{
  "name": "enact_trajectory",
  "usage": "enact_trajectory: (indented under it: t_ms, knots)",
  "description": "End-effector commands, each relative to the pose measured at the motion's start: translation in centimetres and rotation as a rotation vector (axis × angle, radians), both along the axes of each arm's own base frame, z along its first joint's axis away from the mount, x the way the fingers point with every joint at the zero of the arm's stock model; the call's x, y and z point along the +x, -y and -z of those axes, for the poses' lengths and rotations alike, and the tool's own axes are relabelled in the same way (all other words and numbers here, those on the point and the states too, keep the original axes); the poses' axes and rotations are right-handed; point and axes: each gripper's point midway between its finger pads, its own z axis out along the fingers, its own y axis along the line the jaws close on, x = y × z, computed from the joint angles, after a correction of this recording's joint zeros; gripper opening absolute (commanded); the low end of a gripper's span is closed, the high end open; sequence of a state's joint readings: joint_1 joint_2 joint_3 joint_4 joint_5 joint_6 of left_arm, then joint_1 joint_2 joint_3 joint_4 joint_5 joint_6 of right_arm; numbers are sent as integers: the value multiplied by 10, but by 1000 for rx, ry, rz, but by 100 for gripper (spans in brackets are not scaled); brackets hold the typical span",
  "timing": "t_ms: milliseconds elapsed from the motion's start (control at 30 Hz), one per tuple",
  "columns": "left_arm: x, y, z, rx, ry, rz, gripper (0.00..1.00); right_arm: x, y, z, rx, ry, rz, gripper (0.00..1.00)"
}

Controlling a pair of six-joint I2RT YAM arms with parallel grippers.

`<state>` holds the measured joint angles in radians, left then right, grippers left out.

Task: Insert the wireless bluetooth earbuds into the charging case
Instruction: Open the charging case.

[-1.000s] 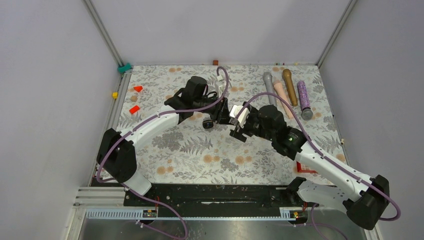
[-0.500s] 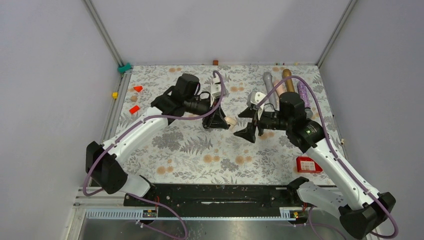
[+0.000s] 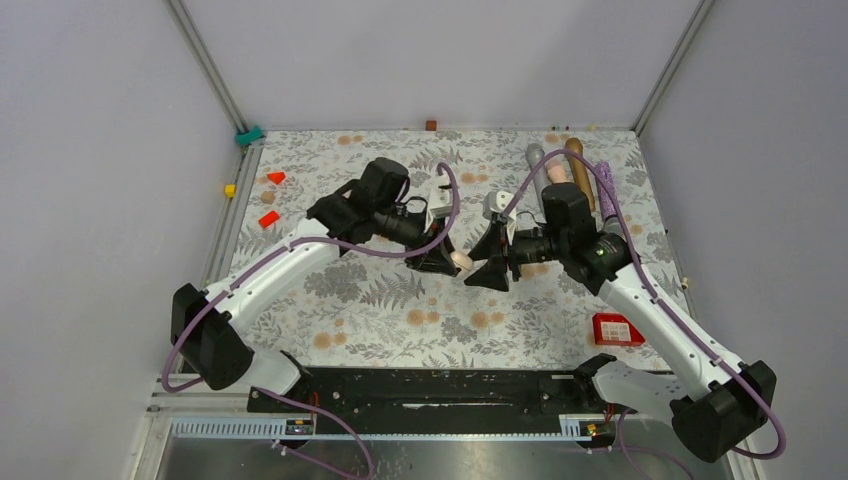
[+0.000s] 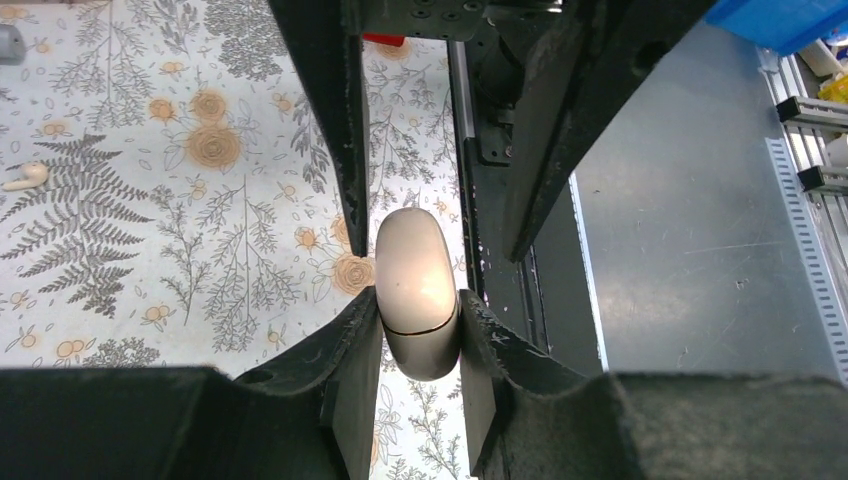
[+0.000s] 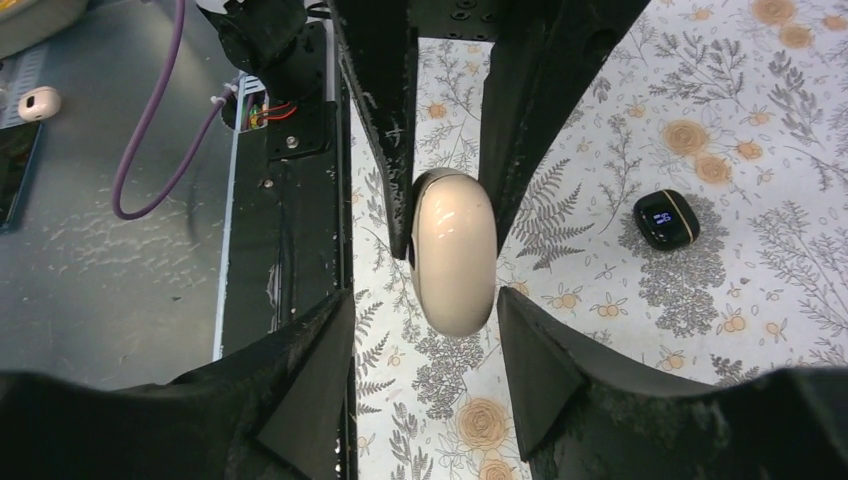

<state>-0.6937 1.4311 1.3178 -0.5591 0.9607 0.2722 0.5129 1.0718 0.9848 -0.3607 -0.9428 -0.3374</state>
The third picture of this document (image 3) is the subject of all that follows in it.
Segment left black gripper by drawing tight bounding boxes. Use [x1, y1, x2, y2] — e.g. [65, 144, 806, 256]
[375, 203, 459, 275]

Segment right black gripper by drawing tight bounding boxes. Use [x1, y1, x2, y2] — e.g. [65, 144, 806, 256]
[465, 219, 568, 293]

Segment pink earbud charging case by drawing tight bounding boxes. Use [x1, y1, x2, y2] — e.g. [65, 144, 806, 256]
[450, 251, 474, 273]

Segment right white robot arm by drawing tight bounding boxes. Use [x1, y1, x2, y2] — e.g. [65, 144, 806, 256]
[465, 182, 777, 463]

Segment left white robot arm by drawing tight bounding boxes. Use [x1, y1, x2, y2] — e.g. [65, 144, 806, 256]
[171, 157, 461, 411]

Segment floral patterned mat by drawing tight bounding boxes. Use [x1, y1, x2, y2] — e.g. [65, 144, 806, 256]
[203, 129, 710, 372]

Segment pink toy microphone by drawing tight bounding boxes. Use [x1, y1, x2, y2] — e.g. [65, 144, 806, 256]
[547, 162, 571, 184]

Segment grey toy microphone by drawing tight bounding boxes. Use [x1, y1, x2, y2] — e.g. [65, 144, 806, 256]
[525, 143, 550, 204]

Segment gold toy microphone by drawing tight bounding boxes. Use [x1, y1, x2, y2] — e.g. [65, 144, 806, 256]
[564, 137, 596, 212]

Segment purple glitter toy microphone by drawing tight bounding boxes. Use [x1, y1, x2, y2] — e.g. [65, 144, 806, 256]
[595, 161, 626, 239]

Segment red plastic box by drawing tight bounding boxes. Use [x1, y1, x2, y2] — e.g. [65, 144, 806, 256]
[592, 312, 646, 347]

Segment red block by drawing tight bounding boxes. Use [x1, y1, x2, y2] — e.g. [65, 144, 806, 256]
[258, 211, 280, 229]

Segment orange triangular block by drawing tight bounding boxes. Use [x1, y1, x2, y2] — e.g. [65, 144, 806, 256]
[266, 171, 286, 185]

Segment teal clamp block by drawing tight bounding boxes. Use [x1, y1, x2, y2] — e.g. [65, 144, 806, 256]
[234, 125, 264, 148]

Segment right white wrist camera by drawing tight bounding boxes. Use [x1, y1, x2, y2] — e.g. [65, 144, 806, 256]
[483, 190, 517, 237]

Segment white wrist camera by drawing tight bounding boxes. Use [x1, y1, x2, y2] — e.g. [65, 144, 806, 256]
[423, 175, 458, 232]
[483, 190, 517, 237]

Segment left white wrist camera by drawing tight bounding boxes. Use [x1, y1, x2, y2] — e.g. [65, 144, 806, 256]
[423, 175, 458, 232]

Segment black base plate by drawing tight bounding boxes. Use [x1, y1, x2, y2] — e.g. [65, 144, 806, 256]
[286, 367, 610, 435]

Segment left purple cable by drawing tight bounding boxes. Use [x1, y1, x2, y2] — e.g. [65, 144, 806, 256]
[160, 162, 462, 480]

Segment purple cable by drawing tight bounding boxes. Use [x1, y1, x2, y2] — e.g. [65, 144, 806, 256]
[160, 162, 462, 480]
[506, 148, 788, 480]

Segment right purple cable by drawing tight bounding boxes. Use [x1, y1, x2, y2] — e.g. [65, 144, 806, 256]
[506, 148, 788, 480]

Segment aluminium frame rail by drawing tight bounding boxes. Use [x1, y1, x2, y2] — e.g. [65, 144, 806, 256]
[163, 0, 254, 137]

